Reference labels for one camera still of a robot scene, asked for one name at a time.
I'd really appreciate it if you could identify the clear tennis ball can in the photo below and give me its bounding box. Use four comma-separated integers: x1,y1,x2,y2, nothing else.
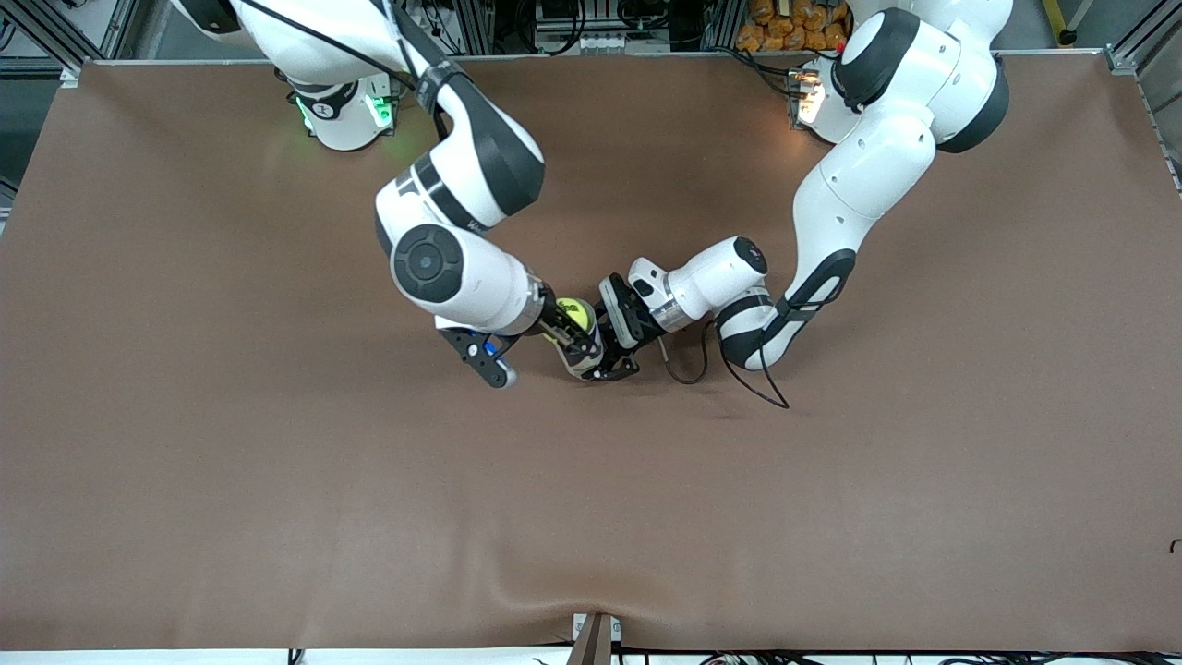
552,309,609,381

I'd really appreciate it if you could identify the brown table mat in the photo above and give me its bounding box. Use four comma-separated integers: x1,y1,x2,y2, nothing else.
0,54,1182,653

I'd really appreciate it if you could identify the white slotted connector strip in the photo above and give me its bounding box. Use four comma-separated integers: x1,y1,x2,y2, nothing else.
552,32,670,54

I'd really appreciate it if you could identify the metal table edge clamp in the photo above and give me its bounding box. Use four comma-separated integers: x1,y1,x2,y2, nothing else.
571,611,621,665

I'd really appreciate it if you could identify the pile of orange items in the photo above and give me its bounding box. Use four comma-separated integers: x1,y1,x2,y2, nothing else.
736,0,850,54

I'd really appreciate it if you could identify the yellow pole black foot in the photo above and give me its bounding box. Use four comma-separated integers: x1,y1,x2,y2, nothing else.
1042,0,1079,47

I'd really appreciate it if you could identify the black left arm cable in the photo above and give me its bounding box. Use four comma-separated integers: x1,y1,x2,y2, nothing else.
660,319,790,410

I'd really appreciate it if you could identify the black arm base cable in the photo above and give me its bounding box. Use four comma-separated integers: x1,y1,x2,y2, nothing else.
725,44,804,98

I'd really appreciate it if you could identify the aluminium frame post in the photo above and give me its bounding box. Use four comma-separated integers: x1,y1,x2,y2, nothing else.
706,0,747,52
450,0,495,54

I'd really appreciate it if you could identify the aluminium frame corner rail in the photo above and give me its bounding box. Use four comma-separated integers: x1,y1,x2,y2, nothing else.
1104,0,1182,195

